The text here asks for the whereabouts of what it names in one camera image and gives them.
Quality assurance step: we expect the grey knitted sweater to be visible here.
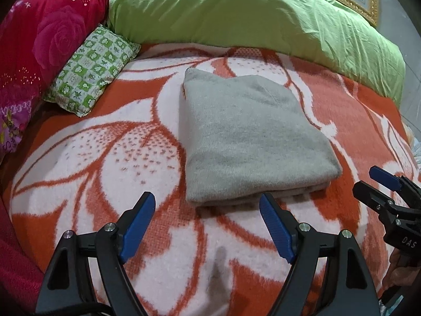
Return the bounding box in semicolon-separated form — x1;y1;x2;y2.
180;68;343;206

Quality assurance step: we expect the right hand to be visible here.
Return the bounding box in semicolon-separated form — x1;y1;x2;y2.
382;248;420;290

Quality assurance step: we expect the orange white floral blanket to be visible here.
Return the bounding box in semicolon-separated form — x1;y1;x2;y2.
1;44;420;315

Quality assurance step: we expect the green duvet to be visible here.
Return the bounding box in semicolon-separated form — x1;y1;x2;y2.
107;0;405;103

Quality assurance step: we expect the green white patterned pillow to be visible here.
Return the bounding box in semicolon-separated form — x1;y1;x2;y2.
43;25;141;118

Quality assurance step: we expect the red rose quilt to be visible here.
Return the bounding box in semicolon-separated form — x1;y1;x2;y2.
1;0;109;156

